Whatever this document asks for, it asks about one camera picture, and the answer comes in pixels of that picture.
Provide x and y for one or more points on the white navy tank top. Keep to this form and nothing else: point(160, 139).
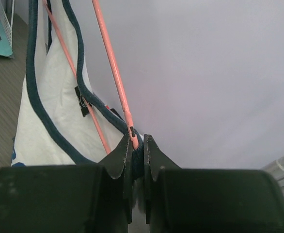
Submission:
point(58, 111)

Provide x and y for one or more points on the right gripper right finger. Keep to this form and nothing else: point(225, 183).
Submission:
point(183, 200)

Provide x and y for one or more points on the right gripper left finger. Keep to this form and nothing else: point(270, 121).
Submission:
point(89, 198)

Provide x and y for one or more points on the white wire wooden shelf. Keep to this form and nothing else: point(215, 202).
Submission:
point(7, 18)

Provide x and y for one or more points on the pink hanger of white top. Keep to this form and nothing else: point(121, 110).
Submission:
point(112, 61)

